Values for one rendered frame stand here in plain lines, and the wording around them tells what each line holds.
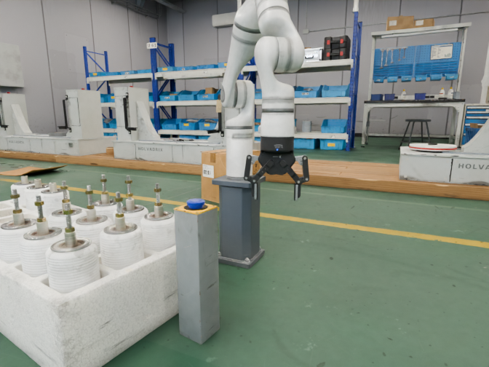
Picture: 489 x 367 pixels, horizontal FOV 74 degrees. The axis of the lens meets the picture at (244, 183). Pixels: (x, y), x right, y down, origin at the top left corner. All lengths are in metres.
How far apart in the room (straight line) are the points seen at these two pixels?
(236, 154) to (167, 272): 0.45
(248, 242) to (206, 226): 0.44
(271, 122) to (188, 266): 0.36
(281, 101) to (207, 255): 0.37
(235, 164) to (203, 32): 9.64
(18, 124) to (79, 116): 1.29
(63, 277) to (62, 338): 0.11
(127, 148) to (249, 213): 2.51
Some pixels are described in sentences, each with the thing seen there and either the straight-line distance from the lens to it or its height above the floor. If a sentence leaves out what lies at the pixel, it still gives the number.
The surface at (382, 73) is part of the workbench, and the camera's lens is 6.46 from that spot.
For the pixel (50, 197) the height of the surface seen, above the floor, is 0.24.
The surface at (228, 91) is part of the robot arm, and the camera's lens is 1.06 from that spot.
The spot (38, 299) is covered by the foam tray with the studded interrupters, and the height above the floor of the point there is 0.17.
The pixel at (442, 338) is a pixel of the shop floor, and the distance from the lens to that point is 0.97.
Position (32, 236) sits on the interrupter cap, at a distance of 0.86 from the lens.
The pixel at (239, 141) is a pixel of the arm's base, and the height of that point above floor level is 0.43.
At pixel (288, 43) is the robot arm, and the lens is 0.72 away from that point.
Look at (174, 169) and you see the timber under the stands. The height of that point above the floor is 0.04.
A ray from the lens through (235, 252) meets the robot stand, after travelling 1.15.
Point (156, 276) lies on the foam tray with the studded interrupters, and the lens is 0.83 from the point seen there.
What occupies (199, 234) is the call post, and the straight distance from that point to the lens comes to 0.70.
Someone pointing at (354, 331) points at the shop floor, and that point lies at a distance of 0.90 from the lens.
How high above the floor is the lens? 0.51
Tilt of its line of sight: 12 degrees down
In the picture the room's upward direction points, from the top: straight up
